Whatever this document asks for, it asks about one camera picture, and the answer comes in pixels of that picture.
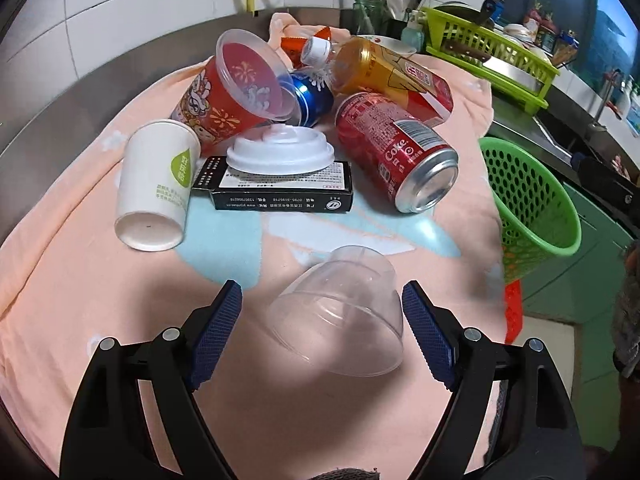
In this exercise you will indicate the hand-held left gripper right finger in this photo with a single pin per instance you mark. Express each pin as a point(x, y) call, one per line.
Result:
point(430, 335)

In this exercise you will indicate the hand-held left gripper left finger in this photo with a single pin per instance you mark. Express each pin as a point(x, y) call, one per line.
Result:
point(215, 340)

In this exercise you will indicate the clear plastic cup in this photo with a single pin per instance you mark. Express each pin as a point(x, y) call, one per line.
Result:
point(340, 310)

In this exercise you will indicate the black cardboard box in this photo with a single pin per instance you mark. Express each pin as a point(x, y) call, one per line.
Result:
point(280, 195)

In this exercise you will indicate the green plastic basket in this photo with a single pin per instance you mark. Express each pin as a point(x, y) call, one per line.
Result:
point(525, 195)

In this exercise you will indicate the white paper cup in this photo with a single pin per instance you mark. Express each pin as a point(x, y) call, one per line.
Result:
point(150, 180)

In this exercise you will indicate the white plastic cup lid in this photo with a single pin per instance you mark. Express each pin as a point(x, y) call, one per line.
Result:
point(280, 150)

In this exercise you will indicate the red cola can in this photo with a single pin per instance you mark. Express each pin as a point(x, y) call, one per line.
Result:
point(380, 140)

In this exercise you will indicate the red printed plastic cup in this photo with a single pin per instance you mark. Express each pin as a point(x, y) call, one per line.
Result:
point(210, 100)

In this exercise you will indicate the blue drink can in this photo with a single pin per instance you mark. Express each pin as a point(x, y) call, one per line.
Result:
point(310, 97)

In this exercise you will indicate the amber tea bottle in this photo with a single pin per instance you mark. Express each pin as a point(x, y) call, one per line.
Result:
point(370, 67)

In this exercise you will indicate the orange snack wrapper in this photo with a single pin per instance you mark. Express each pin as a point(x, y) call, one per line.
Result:
point(292, 47)

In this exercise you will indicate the red plastic basket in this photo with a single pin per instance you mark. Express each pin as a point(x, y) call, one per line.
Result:
point(513, 310)

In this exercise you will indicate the pink towel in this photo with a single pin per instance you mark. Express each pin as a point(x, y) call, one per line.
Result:
point(125, 300)

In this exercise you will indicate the stainless steel sink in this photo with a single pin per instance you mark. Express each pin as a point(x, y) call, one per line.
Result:
point(560, 135)

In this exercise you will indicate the white flower printed plate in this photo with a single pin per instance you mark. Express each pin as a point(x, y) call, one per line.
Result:
point(395, 45)

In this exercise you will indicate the green dish rack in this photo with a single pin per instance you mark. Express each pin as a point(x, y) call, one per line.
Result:
point(500, 50)

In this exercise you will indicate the metal sink faucet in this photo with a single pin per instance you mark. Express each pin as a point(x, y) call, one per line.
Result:
point(606, 100)

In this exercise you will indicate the teal dish soap bottle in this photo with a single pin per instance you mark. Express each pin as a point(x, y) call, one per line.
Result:
point(413, 35)

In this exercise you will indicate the white bowl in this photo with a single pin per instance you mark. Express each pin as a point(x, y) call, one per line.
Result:
point(520, 32)

